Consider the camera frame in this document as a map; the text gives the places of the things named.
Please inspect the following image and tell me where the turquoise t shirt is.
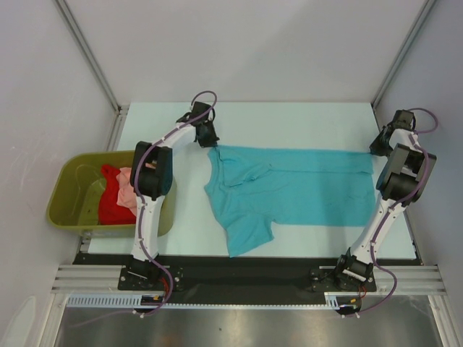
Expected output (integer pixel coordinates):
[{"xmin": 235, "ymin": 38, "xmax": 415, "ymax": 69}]
[{"xmin": 205, "ymin": 145, "xmax": 375, "ymax": 257}]

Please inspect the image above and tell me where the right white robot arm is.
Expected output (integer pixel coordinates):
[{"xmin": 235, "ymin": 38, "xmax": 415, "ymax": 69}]
[{"xmin": 334, "ymin": 126, "xmax": 436, "ymax": 291}]

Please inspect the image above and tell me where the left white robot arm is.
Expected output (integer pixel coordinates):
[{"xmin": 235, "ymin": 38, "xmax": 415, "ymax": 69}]
[{"xmin": 126, "ymin": 111, "xmax": 218, "ymax": 289}]

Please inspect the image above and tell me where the pink t shirt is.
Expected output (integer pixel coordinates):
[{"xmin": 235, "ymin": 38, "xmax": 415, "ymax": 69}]
[{"xmin": 116, "ymin": 167, "xmax": 137, "ymax": 215}]

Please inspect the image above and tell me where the red t shirt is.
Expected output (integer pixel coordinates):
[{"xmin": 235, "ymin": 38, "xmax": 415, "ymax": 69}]
[{"xmin": 98, "ymin": 164, "xmax": 136, "ymax": 226}]

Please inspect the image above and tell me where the olive green plastic bin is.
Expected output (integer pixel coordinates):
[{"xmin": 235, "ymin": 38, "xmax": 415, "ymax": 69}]
[{"xmin": 46, "ymin": 150, "xmax": 177, "ymax": 239}]

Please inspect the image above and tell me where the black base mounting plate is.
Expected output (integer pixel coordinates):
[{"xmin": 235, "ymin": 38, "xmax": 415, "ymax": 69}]
[{"xmin": 73, "ymin": 253, "xmax": 420, "ymax": 304}]

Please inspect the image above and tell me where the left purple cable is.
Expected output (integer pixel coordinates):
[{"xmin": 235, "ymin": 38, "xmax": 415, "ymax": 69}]
[{"xmin": 132, "ymin": 90, "xmax": 218, "ymax": 321}]

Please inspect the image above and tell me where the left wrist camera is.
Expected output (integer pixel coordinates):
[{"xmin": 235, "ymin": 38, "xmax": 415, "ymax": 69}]
[{"xmin": 190, "ymin": 101, "xmax": 216, "ymax": 126}]

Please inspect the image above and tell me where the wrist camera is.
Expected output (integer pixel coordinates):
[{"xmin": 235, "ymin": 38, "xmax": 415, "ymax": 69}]
[
  {"xmin": 391, "ymin": 109, "xmax": 416, "ymax": 131},
  {"xmin": 190, "ymin": 101, "xmax": 216, "ymax": 126}
]

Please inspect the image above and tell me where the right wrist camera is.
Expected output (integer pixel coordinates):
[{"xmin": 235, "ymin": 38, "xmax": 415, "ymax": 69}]
[{"xmin": 391, "ymin": 109, "xmax": 416, "ymax": 131}]

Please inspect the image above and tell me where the right aluminium frame post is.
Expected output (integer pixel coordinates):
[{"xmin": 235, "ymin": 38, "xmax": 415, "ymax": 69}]
[{"xmin": 370, "ymin": 0, "xmax": 439, "ymax": 111}]

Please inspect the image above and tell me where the aluminium frame post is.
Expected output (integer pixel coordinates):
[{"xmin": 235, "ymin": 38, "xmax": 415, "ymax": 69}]
[
  {"xmin": 370, "ymin": 0, "xmax": 439, "ymax": 111},
  {"xmin": 53, "ymin": 0, "xmax": 120, "ymax": 113}
]

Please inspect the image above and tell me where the white slotted cable duct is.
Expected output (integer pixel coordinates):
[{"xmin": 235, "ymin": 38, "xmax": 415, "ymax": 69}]
[{"xmin": 66, "ymin": 293, "xmax": 361, "ymax": 312}]

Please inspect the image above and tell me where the left aluminium frame post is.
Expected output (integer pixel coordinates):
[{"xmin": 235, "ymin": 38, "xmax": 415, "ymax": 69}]
[{"xmin": 53, "ymin": 0, "xmax": 120, "ymax": 113}]

